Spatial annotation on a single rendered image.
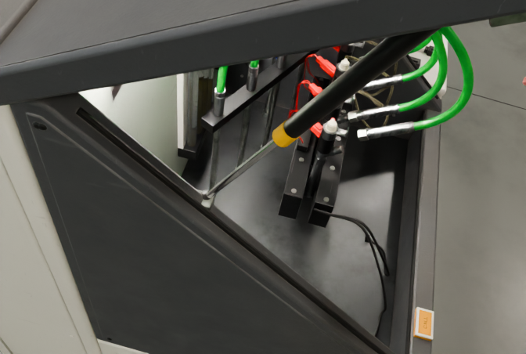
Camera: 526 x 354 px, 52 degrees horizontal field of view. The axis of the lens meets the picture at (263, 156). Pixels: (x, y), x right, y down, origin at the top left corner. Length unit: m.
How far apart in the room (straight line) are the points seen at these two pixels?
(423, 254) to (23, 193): 0.72
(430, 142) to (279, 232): 0.39
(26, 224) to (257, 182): 0.60
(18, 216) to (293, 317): 0.38
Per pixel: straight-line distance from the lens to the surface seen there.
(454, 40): 0.79
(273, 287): 0.68
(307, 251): 1.15
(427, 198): 1.15
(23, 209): 0.72
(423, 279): 1.05
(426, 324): 1.00
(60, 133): 0.55
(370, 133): 0.92
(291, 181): 1.05
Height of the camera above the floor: 1.83
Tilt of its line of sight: 52 degrees down
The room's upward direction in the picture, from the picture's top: 11 degrees clockwise
